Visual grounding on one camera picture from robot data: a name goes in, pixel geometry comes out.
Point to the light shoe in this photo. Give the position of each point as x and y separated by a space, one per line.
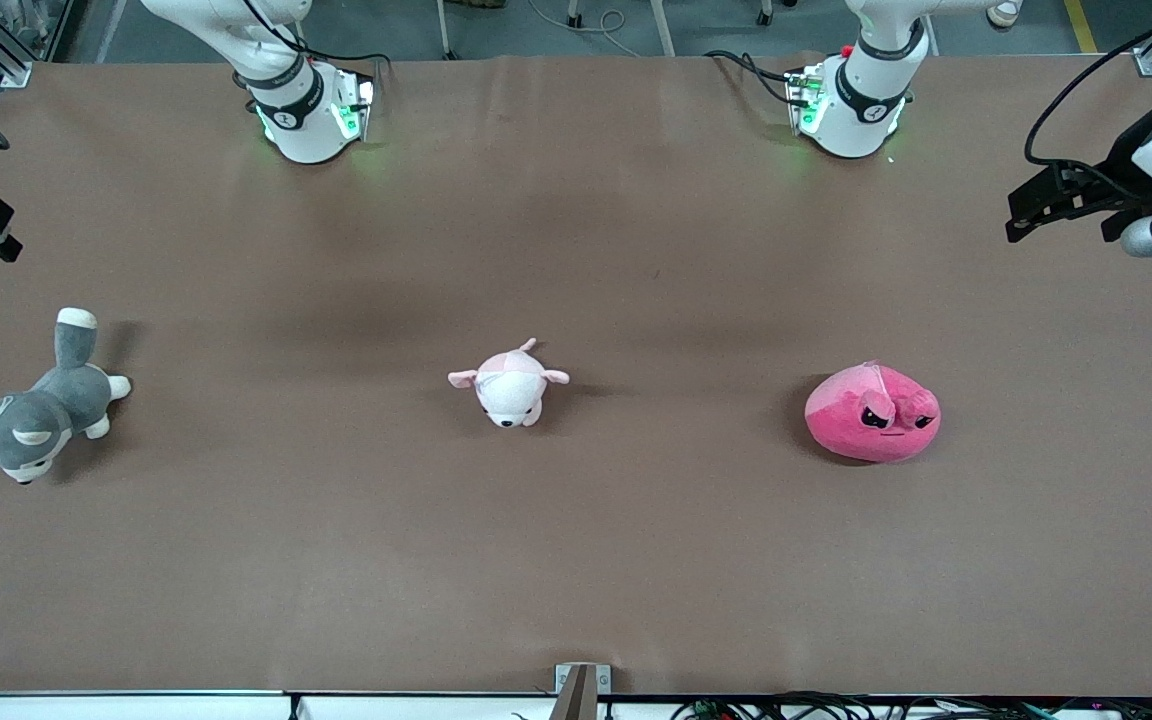
1004 12

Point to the grey husky plush toy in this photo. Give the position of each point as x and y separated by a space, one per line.
46 410

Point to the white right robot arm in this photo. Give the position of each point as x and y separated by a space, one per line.
306 130

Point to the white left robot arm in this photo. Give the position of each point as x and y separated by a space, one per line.
851 110

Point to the grey metal stand leg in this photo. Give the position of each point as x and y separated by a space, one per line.
446 30
663 30

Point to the light pink puppy plush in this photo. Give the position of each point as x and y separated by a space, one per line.
511 390

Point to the pink frog plush toy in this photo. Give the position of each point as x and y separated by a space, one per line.
856 430

